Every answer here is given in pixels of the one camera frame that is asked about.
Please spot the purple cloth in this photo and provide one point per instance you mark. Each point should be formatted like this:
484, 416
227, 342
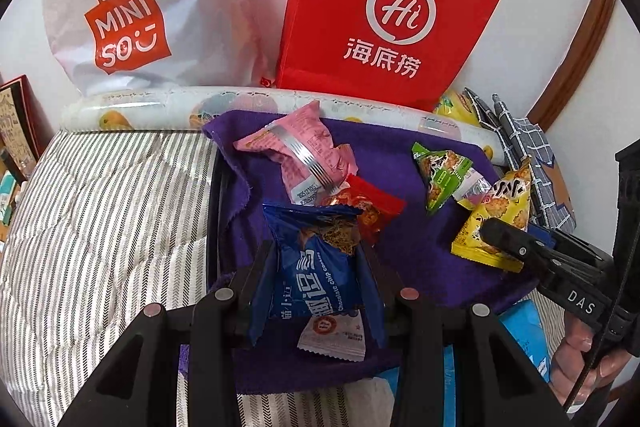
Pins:
430, 257

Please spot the brown wooden headboard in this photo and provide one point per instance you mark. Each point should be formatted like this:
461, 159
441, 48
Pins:
575, 57

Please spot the small red white candy packet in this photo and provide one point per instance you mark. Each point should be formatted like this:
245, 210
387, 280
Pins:
472, 189

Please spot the blue cookie packet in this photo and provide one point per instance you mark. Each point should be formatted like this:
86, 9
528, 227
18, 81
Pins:
320, 272

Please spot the rolled fruit print mat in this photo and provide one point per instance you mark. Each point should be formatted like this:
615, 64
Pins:
150, 104

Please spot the pink snack packet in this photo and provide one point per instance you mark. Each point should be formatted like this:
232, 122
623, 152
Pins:
300, 142

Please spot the small teal box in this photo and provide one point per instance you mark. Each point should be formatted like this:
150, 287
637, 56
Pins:
9, 202

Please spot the striped quilt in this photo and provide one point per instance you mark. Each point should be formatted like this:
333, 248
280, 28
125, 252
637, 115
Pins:
100, 232

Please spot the patterned picture frame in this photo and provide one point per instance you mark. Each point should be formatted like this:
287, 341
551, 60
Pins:
20, 127

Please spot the person's right hand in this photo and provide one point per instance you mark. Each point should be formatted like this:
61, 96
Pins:
580, 362

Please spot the blue tissue pack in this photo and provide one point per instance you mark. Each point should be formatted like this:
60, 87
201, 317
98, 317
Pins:
525, 332

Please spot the grey checked cloth bag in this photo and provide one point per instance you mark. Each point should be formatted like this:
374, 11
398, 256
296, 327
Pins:
530, 147

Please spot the red paper bag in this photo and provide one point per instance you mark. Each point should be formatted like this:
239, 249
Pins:
390, 7

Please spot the green snack packet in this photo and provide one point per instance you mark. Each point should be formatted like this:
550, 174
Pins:
440, 172

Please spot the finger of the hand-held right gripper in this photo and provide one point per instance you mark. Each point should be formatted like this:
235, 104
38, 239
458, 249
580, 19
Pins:
515, 247
570, 244

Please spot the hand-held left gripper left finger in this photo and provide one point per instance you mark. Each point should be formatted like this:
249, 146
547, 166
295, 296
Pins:
265, 279

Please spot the yellow drink pack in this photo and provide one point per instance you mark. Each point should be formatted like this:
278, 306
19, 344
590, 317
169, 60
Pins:
455, 107

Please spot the red snack packet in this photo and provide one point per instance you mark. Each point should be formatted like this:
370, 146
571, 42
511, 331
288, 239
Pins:
370, 207

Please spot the yellow snack packet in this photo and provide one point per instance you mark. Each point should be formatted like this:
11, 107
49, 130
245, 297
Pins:
502, 207

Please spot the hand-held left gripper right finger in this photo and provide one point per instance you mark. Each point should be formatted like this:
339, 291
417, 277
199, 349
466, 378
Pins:
374, 289

